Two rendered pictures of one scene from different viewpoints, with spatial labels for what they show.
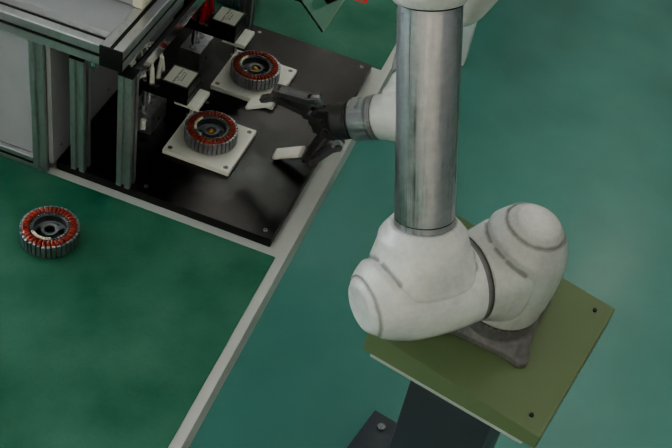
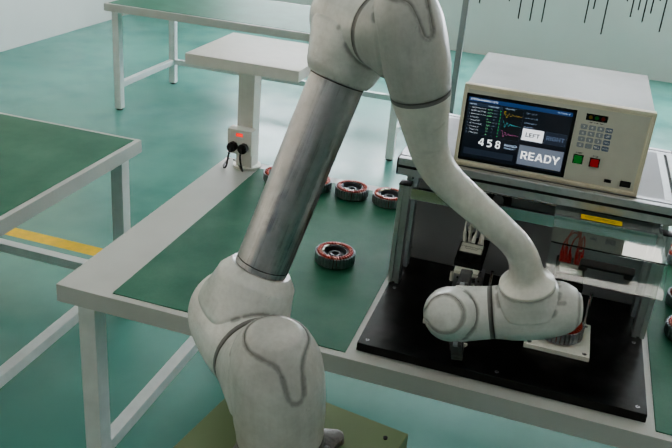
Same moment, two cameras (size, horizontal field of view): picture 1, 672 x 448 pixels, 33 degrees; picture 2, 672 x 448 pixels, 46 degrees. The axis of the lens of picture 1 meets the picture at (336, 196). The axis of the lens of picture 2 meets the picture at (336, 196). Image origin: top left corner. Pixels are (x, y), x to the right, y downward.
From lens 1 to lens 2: 2.20 m
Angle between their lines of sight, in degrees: 77
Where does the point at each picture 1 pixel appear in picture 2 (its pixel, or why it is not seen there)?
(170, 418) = (182, 305)
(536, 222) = (274, 331)
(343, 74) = (613, 393)
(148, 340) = not seen: hidden behind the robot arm
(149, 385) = not seen: hidden behind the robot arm
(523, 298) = (225, 380)
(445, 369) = (210, 420)
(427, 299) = (199, 298)
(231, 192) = (404, 324)
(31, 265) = (308, 256)
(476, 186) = not seen: outside the picture
